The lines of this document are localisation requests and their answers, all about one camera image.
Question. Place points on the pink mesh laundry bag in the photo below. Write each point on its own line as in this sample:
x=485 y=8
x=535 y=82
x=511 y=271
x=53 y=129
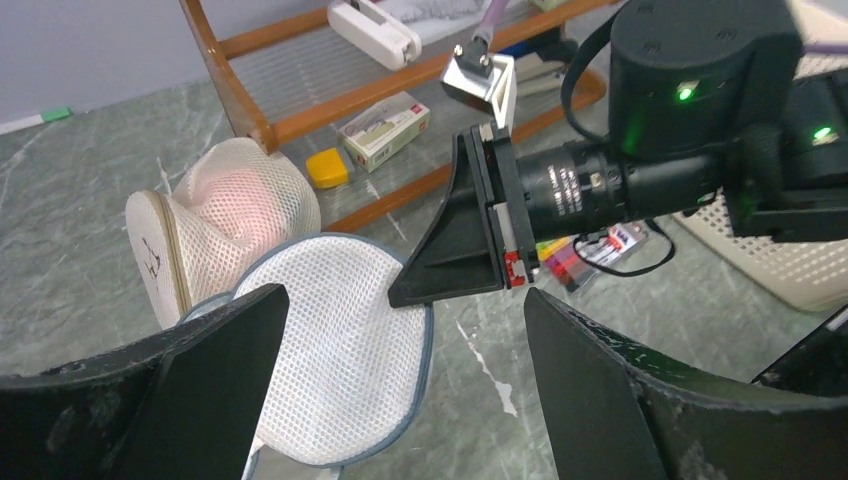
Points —
x=231 y=207

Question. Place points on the orange wooden shelf rack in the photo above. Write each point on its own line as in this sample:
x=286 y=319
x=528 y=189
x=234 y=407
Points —
x=247 y=120

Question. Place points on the small white box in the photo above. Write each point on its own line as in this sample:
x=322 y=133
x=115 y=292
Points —
x=383 y=129

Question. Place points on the blue white stapler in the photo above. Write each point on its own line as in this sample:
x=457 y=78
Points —
x=543 y=69

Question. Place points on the black base frame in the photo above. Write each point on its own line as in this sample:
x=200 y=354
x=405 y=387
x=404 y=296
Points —
x=816 y=365

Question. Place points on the green white marker pen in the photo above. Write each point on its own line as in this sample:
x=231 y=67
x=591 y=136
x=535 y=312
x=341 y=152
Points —
x=41 y=118

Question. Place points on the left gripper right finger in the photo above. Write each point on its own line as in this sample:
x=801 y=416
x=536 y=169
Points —
x=616 y=409

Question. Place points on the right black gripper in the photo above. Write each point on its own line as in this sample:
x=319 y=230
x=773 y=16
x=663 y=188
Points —
x=481 y=239

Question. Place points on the round white mesh laundry bag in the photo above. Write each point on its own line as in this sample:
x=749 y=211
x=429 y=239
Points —
x=352 y=371

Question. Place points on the cream plastic laundry basket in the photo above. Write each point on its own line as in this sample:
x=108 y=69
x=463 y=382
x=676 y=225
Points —
x=807 y=276

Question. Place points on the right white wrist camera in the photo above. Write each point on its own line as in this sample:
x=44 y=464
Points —
x=482 y=80

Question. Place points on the yellow small block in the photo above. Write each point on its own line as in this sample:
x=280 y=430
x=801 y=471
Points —
x=328 y=169

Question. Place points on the coloured marker pack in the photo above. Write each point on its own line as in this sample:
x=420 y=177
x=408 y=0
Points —
x=562 y=257

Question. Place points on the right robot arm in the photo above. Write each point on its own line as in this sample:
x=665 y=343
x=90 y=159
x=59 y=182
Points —
x=705 y=98

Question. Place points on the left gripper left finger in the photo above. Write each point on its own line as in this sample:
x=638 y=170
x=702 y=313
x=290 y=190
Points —
x=180 y=404

